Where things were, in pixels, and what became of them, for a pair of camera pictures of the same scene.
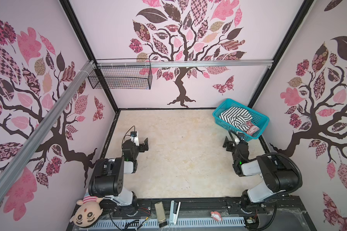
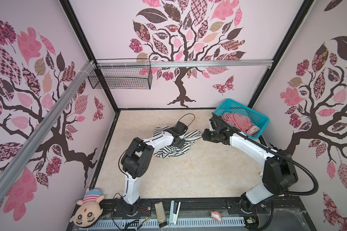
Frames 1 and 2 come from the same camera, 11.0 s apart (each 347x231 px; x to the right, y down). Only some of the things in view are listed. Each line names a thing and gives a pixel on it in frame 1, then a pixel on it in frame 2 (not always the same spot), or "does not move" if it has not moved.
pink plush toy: [87, 212] does not move
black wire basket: [139, 77] does not move
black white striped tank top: [237, 117] → [172, 152]
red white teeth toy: [216, 215] does not move
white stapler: [174, 207] does not move
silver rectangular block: [160, 213] does not move
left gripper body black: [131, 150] → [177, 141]
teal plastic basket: [238, 117] does not move
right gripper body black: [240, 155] → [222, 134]
